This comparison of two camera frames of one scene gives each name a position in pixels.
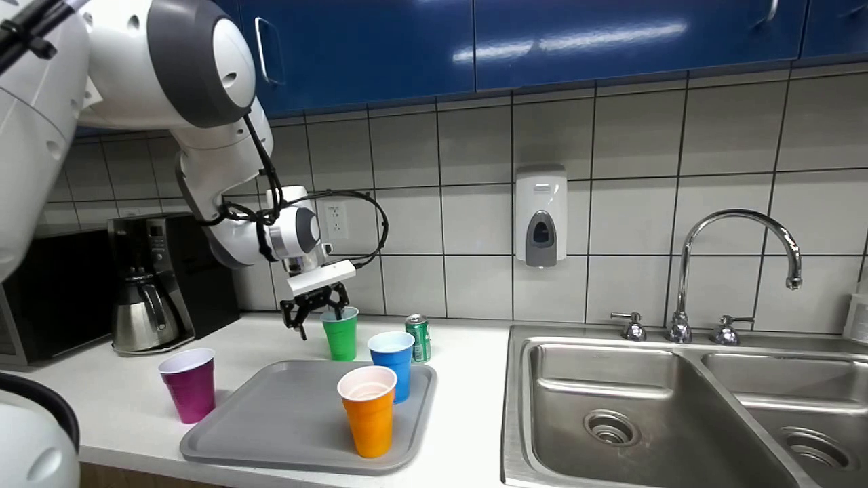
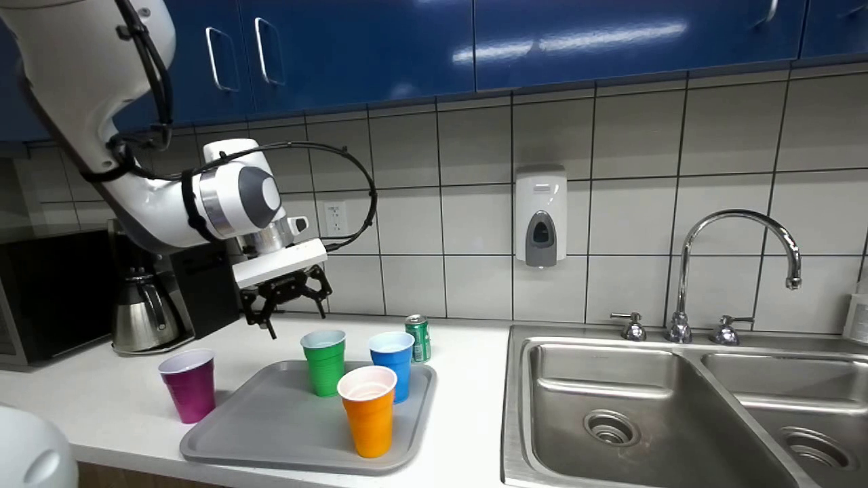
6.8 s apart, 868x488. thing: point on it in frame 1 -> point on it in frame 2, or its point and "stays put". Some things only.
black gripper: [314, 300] -> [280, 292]
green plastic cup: [340, 332] -> [323, 356]
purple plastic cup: [191, 383] stays put
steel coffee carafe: [151, 316] stays put
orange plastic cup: [367, 393] stays put
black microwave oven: [62, 300] stays put
